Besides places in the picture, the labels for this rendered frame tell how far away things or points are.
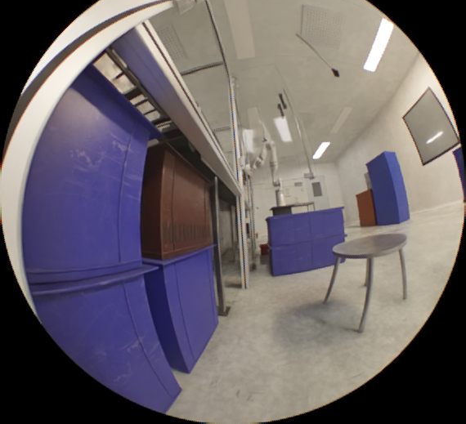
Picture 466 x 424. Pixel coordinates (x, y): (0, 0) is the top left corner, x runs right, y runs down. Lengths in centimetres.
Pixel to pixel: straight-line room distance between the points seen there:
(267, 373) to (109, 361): 33
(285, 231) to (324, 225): 30
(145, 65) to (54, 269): 23
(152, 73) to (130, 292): 27
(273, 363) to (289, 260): 78
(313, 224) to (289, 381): 95
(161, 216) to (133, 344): 21
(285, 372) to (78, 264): 44
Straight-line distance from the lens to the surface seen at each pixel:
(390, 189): 303
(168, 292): 29
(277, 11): 244
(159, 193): 28
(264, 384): 43
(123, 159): 21
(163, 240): 27
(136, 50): 21
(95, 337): 20
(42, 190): 16
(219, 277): 63
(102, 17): 17
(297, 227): 107
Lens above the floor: 37
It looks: 14 degrees up
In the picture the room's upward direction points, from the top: 4 degrees counter-clockwise
